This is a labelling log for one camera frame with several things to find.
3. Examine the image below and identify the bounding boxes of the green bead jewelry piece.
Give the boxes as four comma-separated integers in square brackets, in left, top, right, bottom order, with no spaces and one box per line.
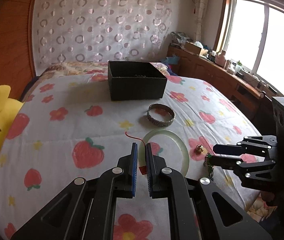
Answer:
[203,153,214,181]

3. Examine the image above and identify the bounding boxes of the red cord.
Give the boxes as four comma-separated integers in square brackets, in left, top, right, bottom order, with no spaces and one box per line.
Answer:
[124,130,149,176]

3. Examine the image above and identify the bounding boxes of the pale green jade bangle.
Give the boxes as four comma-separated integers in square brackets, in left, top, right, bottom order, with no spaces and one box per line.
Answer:
[137,128,190,176]

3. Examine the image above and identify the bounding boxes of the black cardboard jewelry box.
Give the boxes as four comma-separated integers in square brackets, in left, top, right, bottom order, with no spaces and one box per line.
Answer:
[108,61,167,101]

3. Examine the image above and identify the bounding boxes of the small gold charm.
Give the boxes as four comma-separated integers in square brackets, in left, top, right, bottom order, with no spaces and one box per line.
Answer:
[194,144,204,155]

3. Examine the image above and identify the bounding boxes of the long wooden side cabinet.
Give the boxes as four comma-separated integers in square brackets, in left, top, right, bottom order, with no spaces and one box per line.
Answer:
[167,46,273,120]

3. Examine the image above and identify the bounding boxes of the floral strawberry bed sheet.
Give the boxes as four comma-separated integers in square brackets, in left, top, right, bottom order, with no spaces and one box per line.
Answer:
[0,75,258,239]

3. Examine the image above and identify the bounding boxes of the pink bottle on cabinet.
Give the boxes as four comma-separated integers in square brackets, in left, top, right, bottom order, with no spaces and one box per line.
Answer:
[215,50,226,68]

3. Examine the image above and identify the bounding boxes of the brown cardboard box on cabinet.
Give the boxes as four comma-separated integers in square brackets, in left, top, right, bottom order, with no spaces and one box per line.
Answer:
[184,42,208,56]

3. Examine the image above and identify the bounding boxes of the large bright window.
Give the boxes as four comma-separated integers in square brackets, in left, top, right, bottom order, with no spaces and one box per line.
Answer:
[214,0,284,96]

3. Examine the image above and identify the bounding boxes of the floral pillow at headboard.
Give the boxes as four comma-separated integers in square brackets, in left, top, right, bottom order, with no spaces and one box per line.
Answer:
[21,61,171,98]

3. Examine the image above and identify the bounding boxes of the pink circle-pattern sheer curtain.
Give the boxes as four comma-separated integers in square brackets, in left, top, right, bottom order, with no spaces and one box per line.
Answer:
[33,0,172,70]

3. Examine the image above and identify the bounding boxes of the silver engraved cuff bracelet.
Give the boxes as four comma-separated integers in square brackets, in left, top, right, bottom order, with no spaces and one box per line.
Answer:
[146,103,176,127]

